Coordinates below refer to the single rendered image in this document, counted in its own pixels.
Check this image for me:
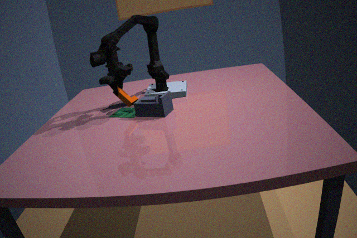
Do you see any orange l-shaped part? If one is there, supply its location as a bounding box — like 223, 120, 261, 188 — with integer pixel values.
113, 86, 138, 107

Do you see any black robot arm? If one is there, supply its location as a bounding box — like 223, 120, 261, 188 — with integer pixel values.
90, 15, 169, 92

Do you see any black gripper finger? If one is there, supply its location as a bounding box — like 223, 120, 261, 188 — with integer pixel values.
116, 76, 126, 89
108, 80, 118, 94

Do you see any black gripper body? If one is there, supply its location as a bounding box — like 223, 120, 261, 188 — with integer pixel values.
99, 60, 123, 85

